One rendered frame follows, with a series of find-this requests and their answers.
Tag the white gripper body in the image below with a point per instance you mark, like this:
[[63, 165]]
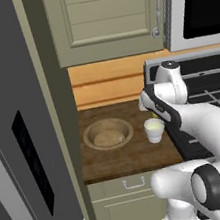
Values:
[[142, 102]]

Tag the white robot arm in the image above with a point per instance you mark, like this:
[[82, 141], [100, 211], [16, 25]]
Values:
[[207, 133]]

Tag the white glass of lemonade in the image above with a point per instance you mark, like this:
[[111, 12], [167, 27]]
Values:
[[154, 131]]

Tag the tan wooden bowl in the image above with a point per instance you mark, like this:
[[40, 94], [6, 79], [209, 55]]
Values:
[[90, 140]]

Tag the silver and black stove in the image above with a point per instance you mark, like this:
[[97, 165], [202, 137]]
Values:
[[206, 65]]

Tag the olive tall cabinet side panel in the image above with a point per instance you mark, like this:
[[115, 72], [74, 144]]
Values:
[[56, 90]]

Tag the olive drawer front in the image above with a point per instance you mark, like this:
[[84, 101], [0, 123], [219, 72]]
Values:
[[108, 187]]

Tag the olive upper cupboard door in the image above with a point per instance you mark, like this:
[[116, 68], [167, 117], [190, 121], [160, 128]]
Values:
[[106, 14]]

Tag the olive cupboard door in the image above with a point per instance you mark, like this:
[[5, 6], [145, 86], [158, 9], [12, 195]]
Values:
[[106, 14], [133, 216]]

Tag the silver microwave oven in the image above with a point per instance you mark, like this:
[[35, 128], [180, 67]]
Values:
[[174, 10]]

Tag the olive lower cupboard door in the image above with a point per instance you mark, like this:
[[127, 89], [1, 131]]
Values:
[[133, 216]]

